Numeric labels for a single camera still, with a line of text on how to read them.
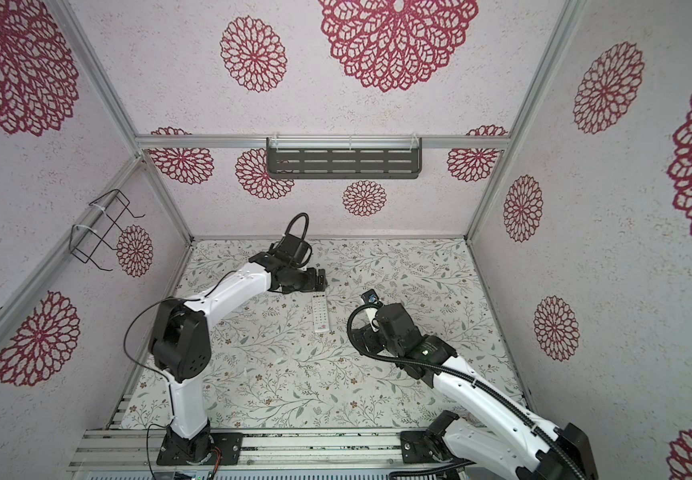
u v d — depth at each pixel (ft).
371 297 2.21
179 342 1.63
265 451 2.46
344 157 3.03
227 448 2.40
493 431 1.47
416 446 2.38
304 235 2.76
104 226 2.64
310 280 2.72
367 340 2.26
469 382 1.57
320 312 3.19
